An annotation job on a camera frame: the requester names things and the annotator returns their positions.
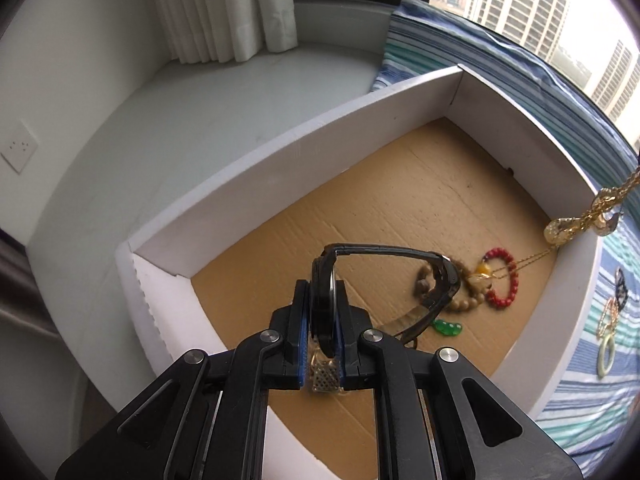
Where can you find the pale jade bangle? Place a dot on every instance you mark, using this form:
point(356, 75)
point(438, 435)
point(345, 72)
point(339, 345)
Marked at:
point(607, 356)

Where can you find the blue striped bed sheet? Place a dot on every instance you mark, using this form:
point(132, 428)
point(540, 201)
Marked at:
point(525, 75)

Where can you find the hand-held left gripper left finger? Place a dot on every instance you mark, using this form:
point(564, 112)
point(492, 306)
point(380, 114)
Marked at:
point(300, 340)

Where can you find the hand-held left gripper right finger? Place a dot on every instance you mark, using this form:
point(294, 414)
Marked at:
point(342, 340)

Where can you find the green jade pendant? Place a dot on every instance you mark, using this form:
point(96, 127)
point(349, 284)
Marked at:
point(447, 327)

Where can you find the black-framed glasses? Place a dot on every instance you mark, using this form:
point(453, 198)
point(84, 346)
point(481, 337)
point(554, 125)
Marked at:
point(385, 260)

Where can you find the white wall socket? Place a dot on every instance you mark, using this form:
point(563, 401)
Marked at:
point(17, 146)

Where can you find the white cardboard box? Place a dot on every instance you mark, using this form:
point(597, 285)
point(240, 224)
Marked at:
point(300, 160)

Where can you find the white curtain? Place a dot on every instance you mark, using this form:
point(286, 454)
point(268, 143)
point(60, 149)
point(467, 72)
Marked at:
point(225, 5)

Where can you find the slim apartment tower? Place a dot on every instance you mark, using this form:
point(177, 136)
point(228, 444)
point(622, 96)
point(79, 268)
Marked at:
point(617, 80)

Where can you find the tall apartment building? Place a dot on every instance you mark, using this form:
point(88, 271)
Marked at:
point(520, 0)

